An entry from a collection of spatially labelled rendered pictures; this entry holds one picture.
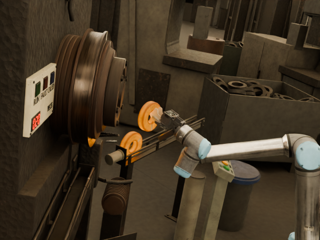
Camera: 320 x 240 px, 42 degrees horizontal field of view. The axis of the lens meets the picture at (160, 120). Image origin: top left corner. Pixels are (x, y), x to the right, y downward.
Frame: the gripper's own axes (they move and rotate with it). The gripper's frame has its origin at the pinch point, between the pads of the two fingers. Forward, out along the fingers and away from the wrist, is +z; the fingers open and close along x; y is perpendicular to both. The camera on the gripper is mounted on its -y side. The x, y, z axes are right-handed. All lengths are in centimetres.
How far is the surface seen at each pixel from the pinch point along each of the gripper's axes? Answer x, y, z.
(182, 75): -194, -53, 93
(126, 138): 5.5, -18.1, 4.1
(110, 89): 53, 28, -11
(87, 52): 60, 39, -1
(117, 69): 49, 34, -7
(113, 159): 17.1, -25.4, -0.6
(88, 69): 63, 35, -6
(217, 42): -403, -62, 171
